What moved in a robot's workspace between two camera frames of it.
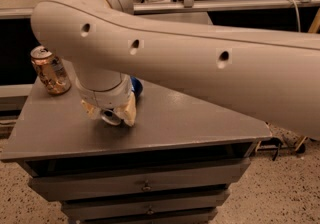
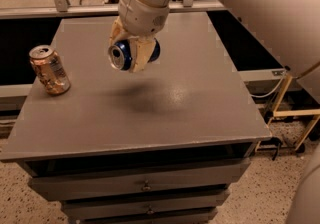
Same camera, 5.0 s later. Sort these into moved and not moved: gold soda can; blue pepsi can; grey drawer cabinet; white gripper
Moved: blue pepsi can; white gripper
Not moved: grey drawer cabinet; gold soda can
